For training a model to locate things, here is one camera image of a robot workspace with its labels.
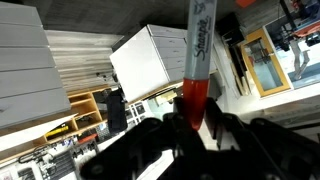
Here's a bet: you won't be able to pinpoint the parts bin wall shelf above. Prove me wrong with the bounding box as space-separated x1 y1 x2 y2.
0 131 113 180

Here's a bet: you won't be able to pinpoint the leaning wooden boards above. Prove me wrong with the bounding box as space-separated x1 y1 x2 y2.
216 13 254 98

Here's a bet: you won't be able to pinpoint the grey tool chest white labels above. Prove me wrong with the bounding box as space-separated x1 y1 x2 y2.
209 70 224 101

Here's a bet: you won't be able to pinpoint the white marker red cap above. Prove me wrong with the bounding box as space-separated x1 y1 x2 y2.
182 0 219 132

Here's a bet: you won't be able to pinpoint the red top work table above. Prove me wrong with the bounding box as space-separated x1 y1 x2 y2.
289 18 320 81

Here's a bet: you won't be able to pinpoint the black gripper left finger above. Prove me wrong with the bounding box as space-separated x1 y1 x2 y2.
79 97 201 180

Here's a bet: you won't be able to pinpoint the wooden cubby shelf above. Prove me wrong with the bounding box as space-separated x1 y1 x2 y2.
43 89 105 145

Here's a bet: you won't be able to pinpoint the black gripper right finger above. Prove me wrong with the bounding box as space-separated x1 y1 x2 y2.
199 97 320 180

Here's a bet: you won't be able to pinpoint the long white drawer cabinet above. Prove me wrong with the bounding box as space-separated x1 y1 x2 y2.
0 1 78 153

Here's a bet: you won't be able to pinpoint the cream box stack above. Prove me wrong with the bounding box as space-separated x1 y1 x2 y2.
155 89 178 107

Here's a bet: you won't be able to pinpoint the black rectangular device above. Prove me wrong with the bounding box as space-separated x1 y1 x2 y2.
105 89 129 135

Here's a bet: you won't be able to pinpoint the red floor mat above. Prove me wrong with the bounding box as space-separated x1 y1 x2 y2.
235 0 258 8

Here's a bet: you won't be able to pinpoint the white drawer cabinet wooden top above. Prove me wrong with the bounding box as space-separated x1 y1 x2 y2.
109 23 219 103

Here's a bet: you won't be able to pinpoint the white open shelf unit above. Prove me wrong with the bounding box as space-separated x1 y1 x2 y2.
125 101 149 124

